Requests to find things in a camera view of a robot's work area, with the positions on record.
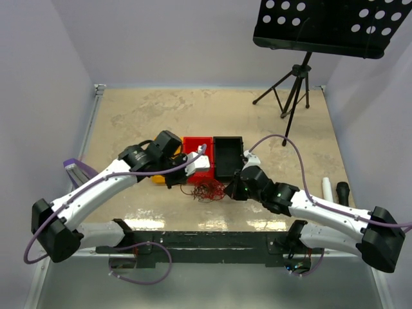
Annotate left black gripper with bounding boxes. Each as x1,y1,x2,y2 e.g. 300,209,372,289
158,152,196,189

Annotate yellow plastic bin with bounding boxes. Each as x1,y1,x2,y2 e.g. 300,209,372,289
151,136,183,185

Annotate red and black cables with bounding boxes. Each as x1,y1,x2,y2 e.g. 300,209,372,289
180,180,227,203

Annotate red plastic bin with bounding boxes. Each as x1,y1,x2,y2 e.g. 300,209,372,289
183,136,215,185

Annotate black plastic bin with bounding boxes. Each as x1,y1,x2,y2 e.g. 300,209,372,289
213,136,243,183

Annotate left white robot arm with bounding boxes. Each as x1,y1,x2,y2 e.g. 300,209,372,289
23,130,209,265

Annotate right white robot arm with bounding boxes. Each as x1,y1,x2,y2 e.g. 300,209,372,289
224,165,406,273

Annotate white cylinder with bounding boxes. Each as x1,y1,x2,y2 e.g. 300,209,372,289
322,177,334,202

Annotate purple box with metal insert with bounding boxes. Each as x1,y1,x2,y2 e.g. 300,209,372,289
63,158,98,189

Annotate black cylinder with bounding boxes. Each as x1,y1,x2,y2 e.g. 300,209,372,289
336,182,350,206

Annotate black music stand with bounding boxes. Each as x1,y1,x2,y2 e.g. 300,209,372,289
252,0,409,146

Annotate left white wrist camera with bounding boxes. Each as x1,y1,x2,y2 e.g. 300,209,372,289
185,144,212,176

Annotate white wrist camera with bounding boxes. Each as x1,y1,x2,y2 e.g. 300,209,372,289
185,144,212,176
243,149,261,169

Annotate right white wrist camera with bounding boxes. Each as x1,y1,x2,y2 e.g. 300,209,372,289
243,149,261,169

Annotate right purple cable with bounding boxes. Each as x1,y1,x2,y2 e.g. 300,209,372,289
247,134,412,277

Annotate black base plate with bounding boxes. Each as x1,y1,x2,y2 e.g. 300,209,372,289
95,230,326,268

